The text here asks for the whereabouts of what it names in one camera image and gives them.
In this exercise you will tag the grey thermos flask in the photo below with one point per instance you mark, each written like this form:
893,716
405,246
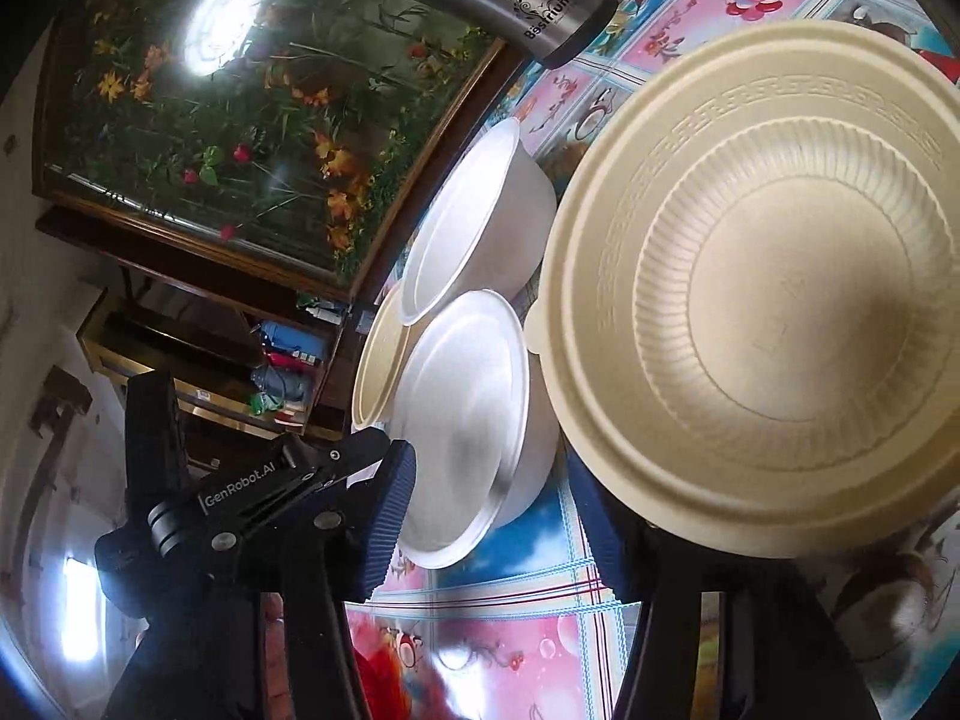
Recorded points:
282,384

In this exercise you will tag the large beige plastic bowl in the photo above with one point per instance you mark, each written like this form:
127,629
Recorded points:
382,362

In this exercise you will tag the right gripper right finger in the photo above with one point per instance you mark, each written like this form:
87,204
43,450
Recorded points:
779,655

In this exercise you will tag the large red scalloped plate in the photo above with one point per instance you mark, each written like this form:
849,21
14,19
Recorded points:
380,675

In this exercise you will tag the white foam bowl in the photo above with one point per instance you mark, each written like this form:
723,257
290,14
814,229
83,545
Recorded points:
486,229
473,405

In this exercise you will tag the small beige plastic bowl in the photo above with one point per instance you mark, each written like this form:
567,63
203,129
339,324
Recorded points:
748,309

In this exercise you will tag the artificial flower display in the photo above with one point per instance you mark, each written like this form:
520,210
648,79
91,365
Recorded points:
277,131

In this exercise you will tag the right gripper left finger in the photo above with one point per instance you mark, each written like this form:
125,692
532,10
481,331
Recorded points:
204,654

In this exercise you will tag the blue thermos flask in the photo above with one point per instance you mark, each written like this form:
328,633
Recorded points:
292,341

